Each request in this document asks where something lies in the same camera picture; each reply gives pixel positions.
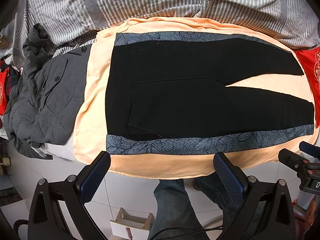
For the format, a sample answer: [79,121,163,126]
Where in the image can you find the black pants with patterned stripe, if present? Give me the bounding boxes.
[105,31,315,155]

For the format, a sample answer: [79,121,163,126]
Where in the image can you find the white wooden box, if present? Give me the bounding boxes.
[110,207,155,239]

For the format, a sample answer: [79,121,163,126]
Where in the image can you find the person's leg in jeans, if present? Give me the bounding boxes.
[148,173,240,239]

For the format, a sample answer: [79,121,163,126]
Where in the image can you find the peach bed sheet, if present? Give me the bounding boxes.
[72,17,319,179]

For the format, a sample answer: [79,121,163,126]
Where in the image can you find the dark grey quilted jacket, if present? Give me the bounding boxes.
[3,23,91,160]

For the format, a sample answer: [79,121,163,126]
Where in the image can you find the red embroidered pillow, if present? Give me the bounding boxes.
[295,47,320,128]

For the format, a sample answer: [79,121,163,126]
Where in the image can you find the red cloth at left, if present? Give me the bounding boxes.
[0,60,10,115]

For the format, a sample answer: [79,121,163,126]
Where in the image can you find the grey striped duvet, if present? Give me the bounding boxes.
[1,0,319,69]

